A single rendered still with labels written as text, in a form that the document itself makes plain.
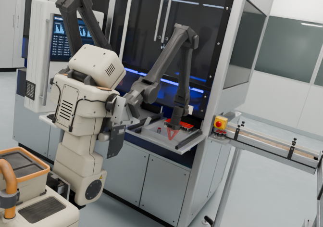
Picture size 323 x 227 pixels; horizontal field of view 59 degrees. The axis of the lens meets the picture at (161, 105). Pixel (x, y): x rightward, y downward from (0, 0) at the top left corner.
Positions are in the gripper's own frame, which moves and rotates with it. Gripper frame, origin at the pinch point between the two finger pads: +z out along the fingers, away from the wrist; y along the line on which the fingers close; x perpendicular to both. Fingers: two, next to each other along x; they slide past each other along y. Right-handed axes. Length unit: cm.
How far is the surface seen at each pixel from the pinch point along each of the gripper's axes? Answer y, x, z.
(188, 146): 7.9, -9.7, 2.1
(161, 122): 26.9, 20.1, -3.3
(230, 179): 56, -32, 24
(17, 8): 237, 494, -93
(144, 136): -2.6, 15.5, 3.8
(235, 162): 54, -32, 11
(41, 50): -24, 93, -30
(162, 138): 0.8, 5.1, 1.4
